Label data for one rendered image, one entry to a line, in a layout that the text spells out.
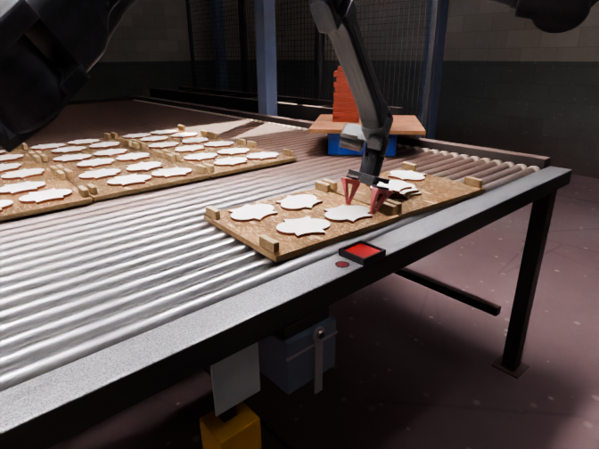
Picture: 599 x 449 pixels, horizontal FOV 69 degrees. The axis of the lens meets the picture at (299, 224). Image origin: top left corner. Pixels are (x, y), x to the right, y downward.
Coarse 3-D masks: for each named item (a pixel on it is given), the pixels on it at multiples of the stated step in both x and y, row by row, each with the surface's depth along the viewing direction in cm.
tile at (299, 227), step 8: (280, 224) 110; (288, 224) 110; (296, 224) 110; (304, 224) 110; (312, 224) 110; (320, 224) 110; (328, 224) 110; (280, 232) 106; (288, 232) 106; (296, 232) 106; (304, 232) 106; (312, 232) 106; (320, 232) 106
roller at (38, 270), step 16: (432, 160) 187; (192, 224) 117; (208, 224) 119; (144, 240) 108; (160, 240) 111; (80, 256) 100; (96, 256) 101; (16, 272) 92; (32, 272) 93; (48, 272) 95
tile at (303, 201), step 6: (288, 198) 130; (294, 198) 130; (300, 198) 130; (306, 198) 130; (312, 198) 130; (282, 204) 125; (288, 204) 125; (294, 204) 125; (300, 204) 125; (306, 204) 125; (312, 204) 125; (288, 210) 122; (294, 210) 122
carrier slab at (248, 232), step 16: (304, 192) 138; (320, 192) 138; (320, 208) 124; (224, 224) 113; (240, 224) 113; (256, 224) 112; (272, 224) 112; (336, 224) 112; (352, 224) 112; (368, 224) 112; (384, 224) 115; (240, 240) 106; (256, 240) 103; (288, 240) 103; (304, 240) 103; (320, 240) 103; (336, 240) 105; (272, 256) 96; (288, 256) 97
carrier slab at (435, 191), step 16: (384, 176) 156; (432, 176) 155; (336, 192) 139; (368, 192) 138; (432, 192) 137; (448, 192) 137; (464, 192) 137; (480, 192) 141; (416, 208) 123; (432, 208) 127
